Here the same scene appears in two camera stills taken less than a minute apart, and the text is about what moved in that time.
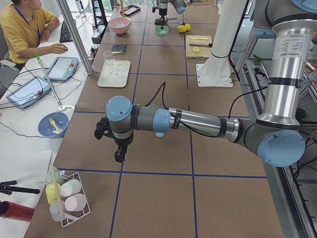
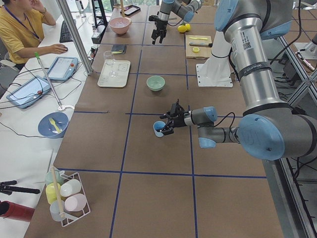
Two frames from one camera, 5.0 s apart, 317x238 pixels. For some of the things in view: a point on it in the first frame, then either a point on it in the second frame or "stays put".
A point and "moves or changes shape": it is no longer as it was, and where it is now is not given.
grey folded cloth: (119, 49) stays put
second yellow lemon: (188, 27) stays put
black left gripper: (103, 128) to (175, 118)
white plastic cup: (71, 187) stays put
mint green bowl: (161, 32) moves or changes shape
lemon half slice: (195, 49) stays put
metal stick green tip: (42, 69) stays put
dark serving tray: (131, 9) stays put
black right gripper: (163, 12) to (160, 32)
